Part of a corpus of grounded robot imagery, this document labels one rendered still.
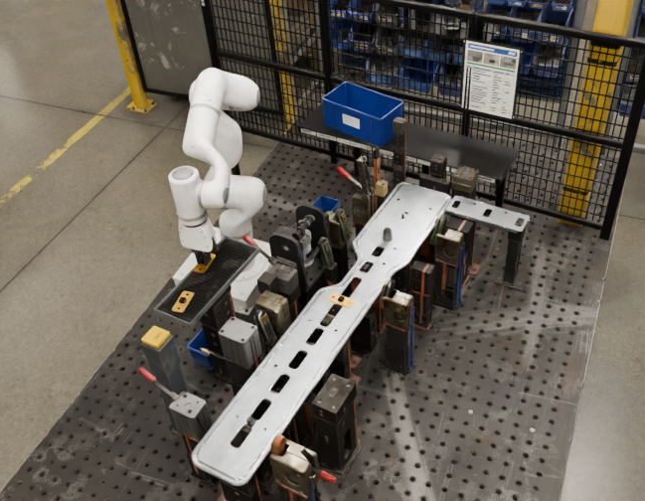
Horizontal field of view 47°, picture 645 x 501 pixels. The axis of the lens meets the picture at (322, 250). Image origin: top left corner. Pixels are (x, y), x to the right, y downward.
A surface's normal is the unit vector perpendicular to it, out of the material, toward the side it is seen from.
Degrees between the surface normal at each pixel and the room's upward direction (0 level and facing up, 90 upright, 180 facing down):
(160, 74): 91
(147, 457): 0
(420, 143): 0
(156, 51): 91
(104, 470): 0
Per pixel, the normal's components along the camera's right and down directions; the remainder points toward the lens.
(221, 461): -0.07, -0.74
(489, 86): -0.50, 0.61
